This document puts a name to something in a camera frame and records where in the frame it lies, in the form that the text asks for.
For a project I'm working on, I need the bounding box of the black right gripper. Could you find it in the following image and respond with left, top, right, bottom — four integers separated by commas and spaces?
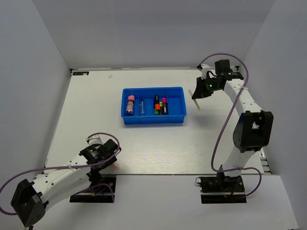
192, 76, 221, 99

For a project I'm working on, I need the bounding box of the pink highlighter black body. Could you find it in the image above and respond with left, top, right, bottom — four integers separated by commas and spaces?
162, 98, 168, 115

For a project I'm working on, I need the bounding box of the yellow highlighter black body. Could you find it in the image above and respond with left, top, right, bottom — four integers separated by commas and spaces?
159, 102, 164, 115

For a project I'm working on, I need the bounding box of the orange highlighter black body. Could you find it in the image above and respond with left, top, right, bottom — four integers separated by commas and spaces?
154, 95, 160, 111

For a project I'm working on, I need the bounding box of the pink-capped marker tube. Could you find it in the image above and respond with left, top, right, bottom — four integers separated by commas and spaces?
126, 95, 135, 115

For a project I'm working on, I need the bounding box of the clear spray bottle blue cap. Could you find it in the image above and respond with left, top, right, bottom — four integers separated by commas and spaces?
139, 98, 146, 115

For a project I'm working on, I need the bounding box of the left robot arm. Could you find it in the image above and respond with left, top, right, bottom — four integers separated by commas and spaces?
11, 138, 121, 228

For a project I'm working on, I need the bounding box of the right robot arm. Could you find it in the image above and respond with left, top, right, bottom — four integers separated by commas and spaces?
191, 59, 273, 191

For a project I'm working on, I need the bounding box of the blue compartment tray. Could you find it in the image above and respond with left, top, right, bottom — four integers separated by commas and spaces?
121, 87, 187, 125

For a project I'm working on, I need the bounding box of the left corner label sticker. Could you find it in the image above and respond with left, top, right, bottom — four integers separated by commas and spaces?
72, 71, 89, 76

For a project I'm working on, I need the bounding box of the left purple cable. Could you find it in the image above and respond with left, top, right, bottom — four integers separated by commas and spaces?
0, 132, 122, 215

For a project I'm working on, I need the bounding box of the purple cable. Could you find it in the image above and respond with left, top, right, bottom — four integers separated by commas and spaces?
198, 53, 262, 197
0, 132, 122, 215

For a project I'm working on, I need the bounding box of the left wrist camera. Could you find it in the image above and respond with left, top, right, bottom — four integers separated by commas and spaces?
86, 135, 103, 146

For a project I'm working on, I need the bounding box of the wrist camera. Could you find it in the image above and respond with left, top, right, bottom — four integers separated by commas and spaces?
86, 135, 103, 146
196, 64, 211, 79

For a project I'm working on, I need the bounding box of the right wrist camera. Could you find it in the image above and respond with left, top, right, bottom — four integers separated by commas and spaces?
196, 64, 211, 79

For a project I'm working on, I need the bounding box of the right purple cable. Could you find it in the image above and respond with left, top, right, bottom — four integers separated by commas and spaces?
198, 53, 262, 197

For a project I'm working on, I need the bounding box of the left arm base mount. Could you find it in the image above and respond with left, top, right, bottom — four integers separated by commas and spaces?
70, 175, 117, 203

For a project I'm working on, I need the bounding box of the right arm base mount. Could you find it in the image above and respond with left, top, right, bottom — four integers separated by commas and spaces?
195, 175, 247, 204

